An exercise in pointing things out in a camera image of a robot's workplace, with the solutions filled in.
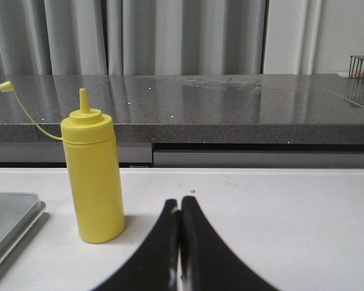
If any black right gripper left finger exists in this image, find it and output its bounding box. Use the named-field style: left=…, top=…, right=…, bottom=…
left=95, top=199, right=180, bottom=290

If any metal wire rack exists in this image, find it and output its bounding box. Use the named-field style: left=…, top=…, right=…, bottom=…
left=348, top=55, right=364, bottom=79

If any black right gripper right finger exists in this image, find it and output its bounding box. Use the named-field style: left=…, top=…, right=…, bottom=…
left=180, top=196, right=276, bottom=290

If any grey curtain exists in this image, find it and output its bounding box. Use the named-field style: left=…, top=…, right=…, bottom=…
left=0, top=1, right=323, bottom=75

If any grey stone counter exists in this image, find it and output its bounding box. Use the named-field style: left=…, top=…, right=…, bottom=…
left=0, top=75, right=364, bottom=169

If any silver digital kitchen scale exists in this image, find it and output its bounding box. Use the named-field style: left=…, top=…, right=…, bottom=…
left=0, top=192, right=46, bottom=264

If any yellow squeeze bottle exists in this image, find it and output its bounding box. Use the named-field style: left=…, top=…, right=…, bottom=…
left=0, top=80, right=126, bottom=244

